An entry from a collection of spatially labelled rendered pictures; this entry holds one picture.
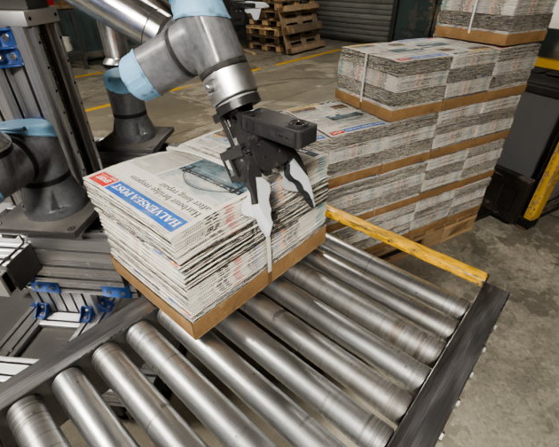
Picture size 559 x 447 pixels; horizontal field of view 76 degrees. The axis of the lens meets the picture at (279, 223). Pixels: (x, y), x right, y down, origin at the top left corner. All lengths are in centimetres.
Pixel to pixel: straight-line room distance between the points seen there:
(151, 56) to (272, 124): 21
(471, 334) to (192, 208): 53
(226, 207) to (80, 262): 64
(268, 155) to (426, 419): 45
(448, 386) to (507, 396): 109
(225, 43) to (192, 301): 39
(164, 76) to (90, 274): 69
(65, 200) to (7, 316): 87
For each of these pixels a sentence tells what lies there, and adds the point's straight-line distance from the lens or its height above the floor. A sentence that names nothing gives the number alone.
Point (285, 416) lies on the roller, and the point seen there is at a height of 80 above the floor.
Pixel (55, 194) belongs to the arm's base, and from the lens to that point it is 105.
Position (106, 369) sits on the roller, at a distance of 70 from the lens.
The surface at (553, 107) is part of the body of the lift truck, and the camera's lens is 264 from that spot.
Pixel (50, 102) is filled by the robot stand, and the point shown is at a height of 104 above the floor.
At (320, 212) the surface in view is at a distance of 80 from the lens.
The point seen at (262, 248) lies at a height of 90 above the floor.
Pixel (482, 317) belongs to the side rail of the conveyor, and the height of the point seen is 80.
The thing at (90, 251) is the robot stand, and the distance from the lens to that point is 110.
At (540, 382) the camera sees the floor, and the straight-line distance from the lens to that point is 187.
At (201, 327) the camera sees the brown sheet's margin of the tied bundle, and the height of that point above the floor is 83.
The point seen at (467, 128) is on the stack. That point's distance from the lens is 198.
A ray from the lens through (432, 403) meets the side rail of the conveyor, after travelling 65.
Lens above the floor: 133
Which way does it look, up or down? 35 degrees down
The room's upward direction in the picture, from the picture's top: straight up
